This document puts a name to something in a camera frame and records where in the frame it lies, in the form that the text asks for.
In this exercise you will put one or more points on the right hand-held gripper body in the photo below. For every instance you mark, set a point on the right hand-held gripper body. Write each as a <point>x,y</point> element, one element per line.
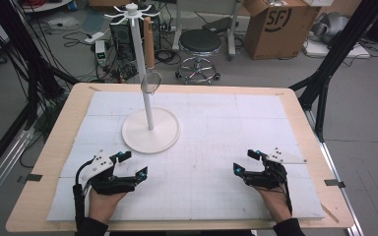
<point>269,175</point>

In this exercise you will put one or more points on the brown cardboard box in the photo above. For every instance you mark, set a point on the brown cardboard box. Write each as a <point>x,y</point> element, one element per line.
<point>275,36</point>

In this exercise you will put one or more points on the person's right hand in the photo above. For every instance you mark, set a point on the person's right hand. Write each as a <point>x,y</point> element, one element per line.
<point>275,203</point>

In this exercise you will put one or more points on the brown tape strip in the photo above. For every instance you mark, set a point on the brown tape strip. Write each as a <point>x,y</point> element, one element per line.
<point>329,213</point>

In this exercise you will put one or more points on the light wooden table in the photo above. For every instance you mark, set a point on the light wooden table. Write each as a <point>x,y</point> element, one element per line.
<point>46,183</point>

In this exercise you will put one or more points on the black tape piece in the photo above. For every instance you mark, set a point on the black tape piece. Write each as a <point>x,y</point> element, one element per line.
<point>31,178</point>
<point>334,183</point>

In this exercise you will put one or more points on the grey device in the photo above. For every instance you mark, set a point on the grey device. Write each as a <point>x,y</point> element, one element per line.
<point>331,26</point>

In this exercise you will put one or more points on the person's left hand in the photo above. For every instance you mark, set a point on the person's left hand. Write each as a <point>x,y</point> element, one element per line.
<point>103,205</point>

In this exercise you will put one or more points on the black metal frame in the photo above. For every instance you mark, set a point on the black metal frame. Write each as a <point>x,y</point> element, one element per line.
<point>29,65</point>
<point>338,52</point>

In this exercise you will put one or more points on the black laptop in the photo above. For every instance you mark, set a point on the black laptop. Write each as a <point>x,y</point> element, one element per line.
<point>217,24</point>

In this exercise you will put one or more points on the white flat board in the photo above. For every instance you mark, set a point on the white flat board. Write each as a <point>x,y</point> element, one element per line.
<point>321,49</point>

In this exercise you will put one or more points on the white power strip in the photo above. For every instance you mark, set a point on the white power strip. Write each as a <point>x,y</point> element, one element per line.
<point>94,37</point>

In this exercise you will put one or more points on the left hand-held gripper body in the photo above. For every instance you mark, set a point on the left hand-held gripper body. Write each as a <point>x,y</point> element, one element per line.
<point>100,167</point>

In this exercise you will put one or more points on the black computer tower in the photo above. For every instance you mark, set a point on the black computer tower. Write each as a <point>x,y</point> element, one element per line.
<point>122,39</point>

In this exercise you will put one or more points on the aluminium rail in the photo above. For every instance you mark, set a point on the aluminium rail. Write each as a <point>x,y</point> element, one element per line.
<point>3,170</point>
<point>336,173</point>

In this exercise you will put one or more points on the black round stool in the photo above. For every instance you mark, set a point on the black round stool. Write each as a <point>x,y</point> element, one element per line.
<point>199,41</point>

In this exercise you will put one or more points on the white hook rack stand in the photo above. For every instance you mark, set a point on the white hook rack stand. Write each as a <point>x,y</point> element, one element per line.
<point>151,134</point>

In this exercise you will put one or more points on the white power supply unit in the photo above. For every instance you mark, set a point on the white power supply unit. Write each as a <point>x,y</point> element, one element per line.
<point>100,52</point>

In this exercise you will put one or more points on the white foam mat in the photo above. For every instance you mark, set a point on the white foam mat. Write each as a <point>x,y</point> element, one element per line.
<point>210,196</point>

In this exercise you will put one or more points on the round white table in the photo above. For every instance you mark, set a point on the round white table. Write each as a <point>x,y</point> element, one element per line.
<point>46,6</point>

